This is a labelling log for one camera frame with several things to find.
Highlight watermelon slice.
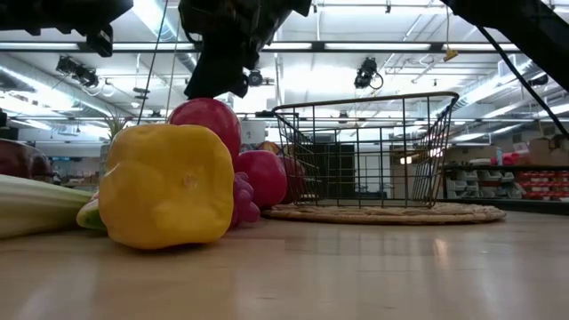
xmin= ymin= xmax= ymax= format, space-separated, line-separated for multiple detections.
xmin=76 ymin=189 xmax=108 ymax=232

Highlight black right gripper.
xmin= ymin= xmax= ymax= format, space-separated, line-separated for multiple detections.
xmin=178 ymin=0 xmax=312 ymax=100

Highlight long black cable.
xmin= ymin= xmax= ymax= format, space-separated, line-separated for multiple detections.
xmin=135 ymin=0 xmax=171 ymax=126

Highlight thin hanging rope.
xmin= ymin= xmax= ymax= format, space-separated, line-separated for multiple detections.
xmin=164 ymin=0 xmax=183 ymax=121

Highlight round red apple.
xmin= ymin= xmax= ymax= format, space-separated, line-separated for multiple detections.
xmin=167 ymin=97 xmax=244 ymax=166

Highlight wire basket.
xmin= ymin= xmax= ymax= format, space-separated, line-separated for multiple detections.
xmin=271 ymin=91 xmax=461 ymax=209

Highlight purple grape bunch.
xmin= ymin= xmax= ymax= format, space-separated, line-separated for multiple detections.
xmin=229 ymin=172 xmax=262 ymax=228

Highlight shelf with red white bins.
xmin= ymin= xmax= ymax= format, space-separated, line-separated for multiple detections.
xmin=439 ymin=164 xmax=569 ymax=202

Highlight round woven placemat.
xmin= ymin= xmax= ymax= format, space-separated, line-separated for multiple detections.
xmin=260 ymin=201 xmax=507 ymax=227

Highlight white air vent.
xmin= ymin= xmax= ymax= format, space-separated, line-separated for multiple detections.
xmin=496 ymin=53 xmax=517 ymax=80

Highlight pale green leek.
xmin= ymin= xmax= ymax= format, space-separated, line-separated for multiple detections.
xmin=0 ymin=173 xmax=95 ymax=240

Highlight black spotlight cluster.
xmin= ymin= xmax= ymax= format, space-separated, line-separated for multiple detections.
xmin=55 ymin=55 xmax=100 ymax=89

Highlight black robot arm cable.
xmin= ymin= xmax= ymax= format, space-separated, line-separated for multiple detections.
xmin=475 ymin=25 xmax=569 ymax=138

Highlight yellow bell pepper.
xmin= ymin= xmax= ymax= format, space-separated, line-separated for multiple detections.
xmin=98 ymin=123 xmax=236 ymax=250

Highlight hanging cable with yellow connector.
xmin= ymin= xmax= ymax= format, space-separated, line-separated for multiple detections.
xmin=442 ymin=0 xmax=460 ymax=63

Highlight long black light rail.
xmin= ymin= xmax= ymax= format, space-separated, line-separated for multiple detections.
xmin=0 ymin=40 xmax=569 ymax=55

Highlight cardboard boxes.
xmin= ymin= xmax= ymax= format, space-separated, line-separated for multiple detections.
xmin=527 ymin=134 xmax=569 ymax=167

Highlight pink item on shelf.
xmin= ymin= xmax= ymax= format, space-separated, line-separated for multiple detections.
xmin=490 ymin=152 xmax=521 ymax=167

